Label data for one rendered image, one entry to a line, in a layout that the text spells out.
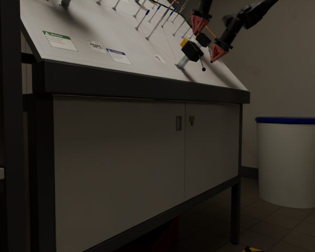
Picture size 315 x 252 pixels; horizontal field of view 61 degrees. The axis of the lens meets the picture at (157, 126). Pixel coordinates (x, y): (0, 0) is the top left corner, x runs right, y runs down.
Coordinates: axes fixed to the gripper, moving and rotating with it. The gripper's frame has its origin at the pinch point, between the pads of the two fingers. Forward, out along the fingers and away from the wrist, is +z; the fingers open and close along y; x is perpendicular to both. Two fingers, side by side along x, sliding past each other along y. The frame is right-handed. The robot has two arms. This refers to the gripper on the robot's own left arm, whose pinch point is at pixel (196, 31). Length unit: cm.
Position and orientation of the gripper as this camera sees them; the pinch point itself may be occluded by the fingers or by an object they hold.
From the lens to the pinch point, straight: 138.3
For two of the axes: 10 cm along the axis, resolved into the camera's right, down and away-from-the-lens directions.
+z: -2.9, 9.0, 3.3
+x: 7.8, 4.2, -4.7
